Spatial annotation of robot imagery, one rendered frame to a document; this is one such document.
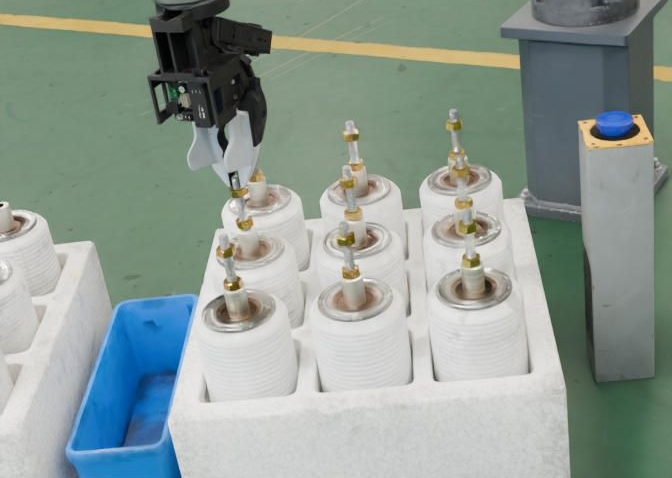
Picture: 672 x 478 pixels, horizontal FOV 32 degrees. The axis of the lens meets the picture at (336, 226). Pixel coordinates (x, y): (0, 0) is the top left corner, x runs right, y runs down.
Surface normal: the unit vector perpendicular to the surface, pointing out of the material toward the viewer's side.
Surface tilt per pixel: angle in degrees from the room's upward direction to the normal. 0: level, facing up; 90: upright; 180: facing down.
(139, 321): 88
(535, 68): 90
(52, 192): 0
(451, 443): 90
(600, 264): 90
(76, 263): 0
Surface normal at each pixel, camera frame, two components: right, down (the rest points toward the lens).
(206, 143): 0.87, 0.11
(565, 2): -0.53, 0.19
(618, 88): 0.24, 0.44
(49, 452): 0.99, -0.11
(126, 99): -0.14, -0.87
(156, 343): -0.03, 0.46
